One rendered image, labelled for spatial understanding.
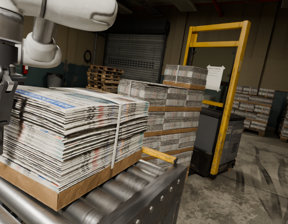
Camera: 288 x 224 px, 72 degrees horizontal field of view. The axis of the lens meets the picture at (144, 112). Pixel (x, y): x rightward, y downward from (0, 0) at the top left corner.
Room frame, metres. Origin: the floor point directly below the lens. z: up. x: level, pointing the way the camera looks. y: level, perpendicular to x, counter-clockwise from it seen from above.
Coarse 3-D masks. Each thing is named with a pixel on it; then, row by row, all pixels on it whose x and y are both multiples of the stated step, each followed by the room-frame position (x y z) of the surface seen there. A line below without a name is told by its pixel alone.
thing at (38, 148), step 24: (24, 96) 0.43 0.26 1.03; (48, 96) 0.47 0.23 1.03; (72, 96) 0.54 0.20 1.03; (24, 120) 0.44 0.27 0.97; (48, 120) 0.39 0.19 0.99; (72, 120) 0.39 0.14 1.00; (96, 120) 0.45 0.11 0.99; (24, 144) 0.44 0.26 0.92; (48, 144) 0.40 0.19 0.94; (72, 144) 0.40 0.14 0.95; (96, 144) 0.47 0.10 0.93; (24, 168) 0.43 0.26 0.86; (48, 168) 0.40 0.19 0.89; (72, 168) 0.41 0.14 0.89; (96, 168) 0.48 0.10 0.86
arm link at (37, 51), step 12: (36, 24) 1.07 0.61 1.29; (48, 24) 1.07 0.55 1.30; (36, 36) 1.11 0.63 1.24; (48, 36) 1.13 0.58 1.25; (24, 48) 1.15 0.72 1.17; (36, 48) 1.13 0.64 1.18; (48, 48) 1.17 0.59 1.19; (24, 60) 1.16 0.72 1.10; (36, 60) 1.18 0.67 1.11; (48, 60) 1.21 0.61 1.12; (60, 60) 1.28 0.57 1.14
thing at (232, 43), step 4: (192, 44) 2.72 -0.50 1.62; (196, 44) 2.68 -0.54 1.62; (200, 44) 2.63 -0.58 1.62; (204, 44) 2.59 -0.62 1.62; (208, 44) 2.55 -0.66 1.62; (212, 44) 2.51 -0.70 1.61; (216, 44) 2.47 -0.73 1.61; (220, 44) 2.43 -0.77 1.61; (224, 44) 2.40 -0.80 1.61; (228, 44) 2.36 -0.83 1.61; (232, 44) 2.33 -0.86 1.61; (236, 44) 2.30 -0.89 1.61
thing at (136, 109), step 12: (108, 96) 0.66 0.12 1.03; (120, 96) 0.70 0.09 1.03; (132, 108) 0.60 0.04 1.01; (144, 108) 0.68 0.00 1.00; (132, 120) 0.61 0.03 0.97; (144, 120) 0.69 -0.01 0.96; (132, 132) 0.63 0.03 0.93; (120, 144) 0.58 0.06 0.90; (132, 144) 0.64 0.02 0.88; (120, 156) 0.58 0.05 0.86
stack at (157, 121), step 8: (152, 112) 1.70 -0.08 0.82; (160, 112) 1.77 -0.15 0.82; (168, 112) 1.84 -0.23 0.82; (176, 112) 1.93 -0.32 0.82; (152, 120) 1.71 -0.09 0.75; (160, 120) 1.78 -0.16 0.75; (168, 120) 1.86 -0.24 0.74; (176, 120) 1.94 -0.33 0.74; (152, 128) 1.72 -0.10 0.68; (160, 128) 1.79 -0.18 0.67; (168, 128) 1.87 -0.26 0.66; (176, 128) 1.95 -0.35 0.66; (152, 136) 1.73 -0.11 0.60; (160, 136) 1.79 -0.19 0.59; (168, 136) 1.88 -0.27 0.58; (176, 136) 1.96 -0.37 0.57; (144, 144) 1.66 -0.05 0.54; (152, 144) 1.73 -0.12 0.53; (160, 144) 1.82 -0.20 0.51; (168, 144) 1.90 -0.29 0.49; (176, 144) 1.98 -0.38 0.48; (152, 160) 1.76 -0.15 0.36; (160, 160) 1.84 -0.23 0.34
